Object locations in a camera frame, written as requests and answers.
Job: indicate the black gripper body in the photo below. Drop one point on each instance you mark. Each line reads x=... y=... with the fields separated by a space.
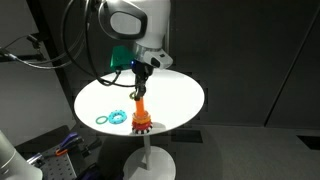
x=142 y=73

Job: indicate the black clamp tool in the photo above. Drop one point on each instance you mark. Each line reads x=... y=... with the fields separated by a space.
x=90 y=146

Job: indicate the perforated metal breadboard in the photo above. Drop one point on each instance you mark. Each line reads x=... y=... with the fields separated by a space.
x=56 y=166

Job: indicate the grey metal cylinder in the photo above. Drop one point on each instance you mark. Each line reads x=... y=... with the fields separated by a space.
x=13 y=160

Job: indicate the orange post stand striped base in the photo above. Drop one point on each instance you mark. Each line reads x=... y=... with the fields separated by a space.
x=140 y=106

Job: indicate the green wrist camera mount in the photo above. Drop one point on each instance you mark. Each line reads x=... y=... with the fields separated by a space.
x=120 y=58

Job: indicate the white table pedestal base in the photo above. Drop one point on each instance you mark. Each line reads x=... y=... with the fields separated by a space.
x=150 y=160

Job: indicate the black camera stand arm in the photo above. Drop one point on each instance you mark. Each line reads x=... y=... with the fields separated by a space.
x=20 y=56

